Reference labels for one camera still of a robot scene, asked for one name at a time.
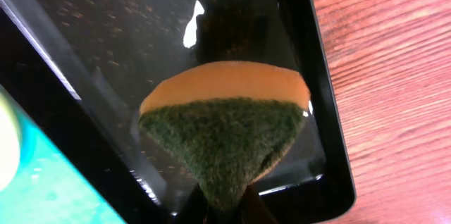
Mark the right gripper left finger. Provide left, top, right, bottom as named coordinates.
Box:
left=174, top=185, right=214, bottom=224

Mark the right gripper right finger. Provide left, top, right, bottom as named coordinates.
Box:
left=240, top=185, right=278, bottom=224

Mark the green yellow sponge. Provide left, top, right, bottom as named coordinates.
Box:
left=138, top=61, right=310, bottom=212

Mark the yellow-green plate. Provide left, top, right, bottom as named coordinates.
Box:
left=0, top=94, right=22, bottom=190

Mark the teal plastic tray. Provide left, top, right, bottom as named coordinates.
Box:
left=0, top=104, right=128, bottom=224

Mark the black rectangular tray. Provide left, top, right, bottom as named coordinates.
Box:
left=1, top=0, right=356, bottom=223

